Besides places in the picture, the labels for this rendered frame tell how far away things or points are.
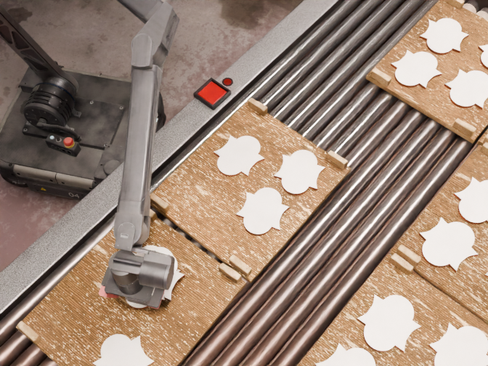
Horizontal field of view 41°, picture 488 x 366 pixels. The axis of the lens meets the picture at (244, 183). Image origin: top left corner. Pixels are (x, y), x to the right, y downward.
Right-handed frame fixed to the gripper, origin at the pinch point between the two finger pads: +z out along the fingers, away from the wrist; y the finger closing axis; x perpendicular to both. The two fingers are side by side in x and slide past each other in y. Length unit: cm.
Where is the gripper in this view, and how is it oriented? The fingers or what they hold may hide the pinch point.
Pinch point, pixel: (137, 298)
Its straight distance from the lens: 151.8
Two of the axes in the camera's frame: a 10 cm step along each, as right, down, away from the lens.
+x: -2.4, 8.3, -5.0
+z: 0.2, 5.2, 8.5
